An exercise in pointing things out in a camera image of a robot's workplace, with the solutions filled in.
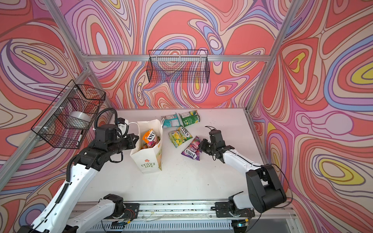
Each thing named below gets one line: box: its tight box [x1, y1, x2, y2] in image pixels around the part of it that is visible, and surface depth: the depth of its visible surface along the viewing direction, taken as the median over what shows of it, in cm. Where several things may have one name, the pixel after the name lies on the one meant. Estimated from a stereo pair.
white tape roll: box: [68, 111, 92, 130], surface depth 73 cm
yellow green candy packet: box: [168, 126, 193, 149], surface depth 101 cm
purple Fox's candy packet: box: [180, 135, 203, 161], surface depth 90 cm
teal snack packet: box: [161, 112, 182, 129], surface depth 113 cm
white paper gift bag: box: [129, 117, 165, 175], surface depth 80 cm
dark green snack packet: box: [178, 110, 201, 128], surface depth 113 cm
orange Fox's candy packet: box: [142, 128, 161, 149], surface depth 82 cm
